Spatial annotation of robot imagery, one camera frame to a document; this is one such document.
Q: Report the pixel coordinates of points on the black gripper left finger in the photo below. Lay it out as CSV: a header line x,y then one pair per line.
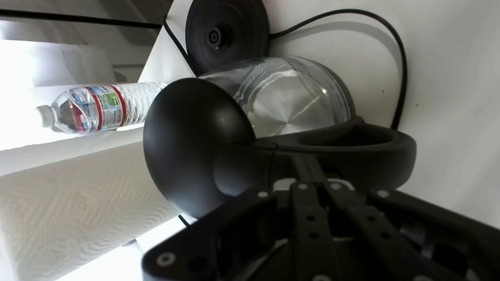
x,y
250,238

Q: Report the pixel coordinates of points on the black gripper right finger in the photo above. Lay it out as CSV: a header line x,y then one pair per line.
x,y
411,238

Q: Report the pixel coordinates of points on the glass kettle with black lid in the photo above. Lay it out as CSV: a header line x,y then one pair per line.
x,y
192,145

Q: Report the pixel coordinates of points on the black round kettle base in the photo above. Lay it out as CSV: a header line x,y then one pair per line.
x,y
228,31

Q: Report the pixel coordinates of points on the clear plastic water bottle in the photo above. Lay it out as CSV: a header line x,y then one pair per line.
x,y
94,107

